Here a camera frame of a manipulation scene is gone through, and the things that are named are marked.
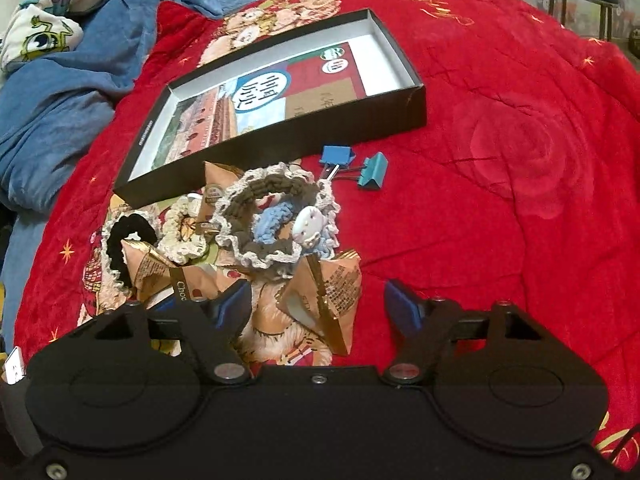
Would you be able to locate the blue cartoon quilt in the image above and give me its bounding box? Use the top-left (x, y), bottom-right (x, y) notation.
top-left (0, 0), bottom-right (226, 211)

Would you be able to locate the cream scrunchie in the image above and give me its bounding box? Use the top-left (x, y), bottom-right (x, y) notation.
top-left (157, 195), bottom-right (217, 266)

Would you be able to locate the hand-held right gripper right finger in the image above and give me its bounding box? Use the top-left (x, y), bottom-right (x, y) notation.
top-left (382, 279), bottom-right (552, 389)

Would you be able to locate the blue scrunchie with white charm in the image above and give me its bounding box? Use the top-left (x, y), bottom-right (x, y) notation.
top-left (252, 205), bottom-right (341, 262)

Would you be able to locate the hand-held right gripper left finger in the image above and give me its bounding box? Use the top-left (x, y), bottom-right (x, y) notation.
top-left (80, 279), bottom-right (254, 387)

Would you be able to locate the black lace-trimmed scrunchie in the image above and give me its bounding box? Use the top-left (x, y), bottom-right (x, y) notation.
top-left (101, 210), bottom-right (163, 292)

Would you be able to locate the white card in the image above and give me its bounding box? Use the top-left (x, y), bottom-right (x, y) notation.
top-left (2, 347), bottom-right (26, 386)

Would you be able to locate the printed book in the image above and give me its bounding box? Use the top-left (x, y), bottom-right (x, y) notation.
top-left (150, 42), bottom-right (368, 168)

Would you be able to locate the red printed blanket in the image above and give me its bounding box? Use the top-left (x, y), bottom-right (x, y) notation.
top-left (15, 0), bottom-right (640, 473)

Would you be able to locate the teal binder clip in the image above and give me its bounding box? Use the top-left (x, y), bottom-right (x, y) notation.
top-left (345, 152), bottom-right (390, 192)

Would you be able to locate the brown triangular snack packet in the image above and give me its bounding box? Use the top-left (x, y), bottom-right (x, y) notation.
top-left (170, 260), bottom-right (251, 312)
top-left (202, 160), bottom-right (251, 206)
top-left (122, 239), bottom-right (176, 307)
top-left (277, 250), bottom-right (363, 358)

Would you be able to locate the blue binder clip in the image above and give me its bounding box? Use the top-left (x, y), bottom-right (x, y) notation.
top-left (318, 146), bottom-right (357, 181)

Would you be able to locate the black cardboard box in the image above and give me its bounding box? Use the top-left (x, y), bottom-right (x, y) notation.
top-left (114, 7), bottom-right (428, 209)

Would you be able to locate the brown lace-trimmed scrunchie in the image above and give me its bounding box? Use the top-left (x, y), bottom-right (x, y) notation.
top-left (212, 162), bottom-right (341, 278)

